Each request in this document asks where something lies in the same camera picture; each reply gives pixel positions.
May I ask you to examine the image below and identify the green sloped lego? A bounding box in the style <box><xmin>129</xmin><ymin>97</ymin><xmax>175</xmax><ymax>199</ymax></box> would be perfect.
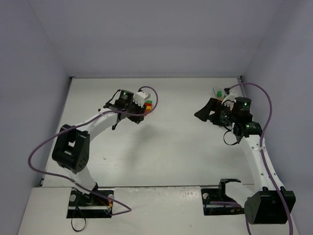
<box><xmin>216</xmin><ymin>91</ymin><xmax>223</xmax><ymax>97</ymax></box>

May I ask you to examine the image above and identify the green yellow red lego stack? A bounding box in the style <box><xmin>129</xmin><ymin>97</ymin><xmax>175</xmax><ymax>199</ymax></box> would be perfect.
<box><xmin>144</xmin><ymin>100</ymin><xmax>153</xmax><ymax>117</ymax></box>

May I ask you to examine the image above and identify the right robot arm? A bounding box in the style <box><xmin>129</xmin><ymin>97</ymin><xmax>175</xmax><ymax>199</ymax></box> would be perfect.
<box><xmin>194</xmin><ymin>96</ymin><xmax>296</xmax><ymax>224</ymax></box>

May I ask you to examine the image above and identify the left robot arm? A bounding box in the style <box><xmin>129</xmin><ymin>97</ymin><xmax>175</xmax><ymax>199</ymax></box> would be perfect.
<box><xmin>52</xmin><ymin>90</ymin><xmax>151</xmax><ymax>206</ymax></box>

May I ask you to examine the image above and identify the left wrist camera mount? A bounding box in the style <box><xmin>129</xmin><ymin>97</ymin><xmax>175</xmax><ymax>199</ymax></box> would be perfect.
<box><xmin>133</xmin><ymin>91</ymin><xmax>151</xmax><ymax>107</ymax></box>

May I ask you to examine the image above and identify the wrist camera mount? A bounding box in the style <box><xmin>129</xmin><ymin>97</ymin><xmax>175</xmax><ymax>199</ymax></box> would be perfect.
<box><xmin>222</xmin><ymin>88</ymin><xmax>239</xmax><ymax>109</ymax></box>
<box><xmin>133</xmin><ymin>91</ymin><xmax>151</xmax><ymax>107</ymax></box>

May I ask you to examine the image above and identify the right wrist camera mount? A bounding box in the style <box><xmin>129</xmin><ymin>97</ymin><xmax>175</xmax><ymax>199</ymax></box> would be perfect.
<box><xmin>222</xmin><ymin>88</ymin><xmax>239</xmax><ymax>109</ymax></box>

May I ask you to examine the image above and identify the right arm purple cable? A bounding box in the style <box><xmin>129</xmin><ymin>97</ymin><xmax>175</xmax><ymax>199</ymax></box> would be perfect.
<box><xmin>210</xmin><ymin>82</ymin><xmax>295</xmax><ymax>235</ymax></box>

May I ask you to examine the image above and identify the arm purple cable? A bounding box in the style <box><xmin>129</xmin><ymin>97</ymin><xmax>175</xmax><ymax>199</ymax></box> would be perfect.
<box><xmin>210</xmin><ymin>82</ymin><xmax>295</xmax><ymax>235</ymax></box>
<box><xmin>27</xmin><ymin>85</ymin><xmax>159</xmax><ymax>217</ymax></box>

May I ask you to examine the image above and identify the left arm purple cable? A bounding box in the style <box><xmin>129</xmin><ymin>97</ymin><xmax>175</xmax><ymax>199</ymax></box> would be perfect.
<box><xmin>27</xmin><ymin>85</ymin><xmax>159</xmax><ymax>217</ymax></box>

